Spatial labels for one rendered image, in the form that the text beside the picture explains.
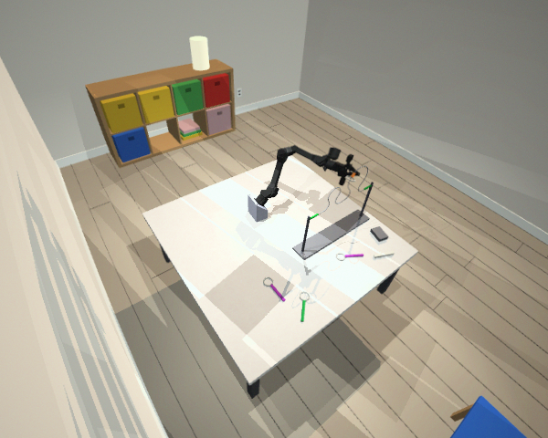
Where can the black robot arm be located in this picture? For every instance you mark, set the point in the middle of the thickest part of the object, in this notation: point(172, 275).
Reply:
point(282, 156)

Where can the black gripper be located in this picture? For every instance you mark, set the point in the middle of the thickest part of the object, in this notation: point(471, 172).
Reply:
point(348, 166)

